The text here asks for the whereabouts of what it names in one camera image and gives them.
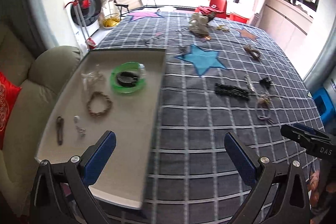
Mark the beige jewelry tray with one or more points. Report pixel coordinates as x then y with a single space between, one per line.
132 118

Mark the beige sideboard cabinet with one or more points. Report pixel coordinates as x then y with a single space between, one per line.
286 24

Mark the brown snap hair clip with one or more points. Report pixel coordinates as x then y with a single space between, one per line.
59 129

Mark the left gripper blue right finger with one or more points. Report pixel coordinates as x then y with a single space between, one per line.
244 159

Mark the blue plastic stool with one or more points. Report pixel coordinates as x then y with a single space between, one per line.
324 105

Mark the clear plastic hair claw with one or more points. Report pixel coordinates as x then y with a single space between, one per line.
93 78

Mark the red plastic chair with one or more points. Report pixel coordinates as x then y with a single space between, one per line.
218 7

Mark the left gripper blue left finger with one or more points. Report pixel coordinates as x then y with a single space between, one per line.
94 159

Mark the black hair claw clip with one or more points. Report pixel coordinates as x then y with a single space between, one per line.
266 82

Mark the round gold keychain charm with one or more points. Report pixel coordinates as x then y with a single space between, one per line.
262 108

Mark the grey checked bed cover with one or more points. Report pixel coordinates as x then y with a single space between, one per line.
191 178

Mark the folding camp chair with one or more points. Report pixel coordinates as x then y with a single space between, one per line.
126 6

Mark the red handled broom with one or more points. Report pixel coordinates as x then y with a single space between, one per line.
90 44

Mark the yellow basket with bananas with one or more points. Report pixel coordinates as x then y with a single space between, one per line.
111 21

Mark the green leather sofa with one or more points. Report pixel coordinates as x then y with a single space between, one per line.
41 79

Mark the black spiral tie in tray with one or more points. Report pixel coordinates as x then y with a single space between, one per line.
127 79

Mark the red plastic bin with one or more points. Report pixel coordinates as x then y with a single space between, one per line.
238 18

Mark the silver charm with grey disc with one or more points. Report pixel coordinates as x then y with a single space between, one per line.
78 126

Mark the red embroidered cushion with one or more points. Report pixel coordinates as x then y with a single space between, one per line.
9 94

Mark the white washing machine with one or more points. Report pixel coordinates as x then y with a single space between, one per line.
91 10

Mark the dark patterned bow scrunchie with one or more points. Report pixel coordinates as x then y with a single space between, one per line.
210 16

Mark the gold hair clip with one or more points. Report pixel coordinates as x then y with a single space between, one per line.
222 28

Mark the green plastic bangle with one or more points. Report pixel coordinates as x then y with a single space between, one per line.
135 67

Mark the silver beaded hair pin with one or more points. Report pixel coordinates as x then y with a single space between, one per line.
249 84

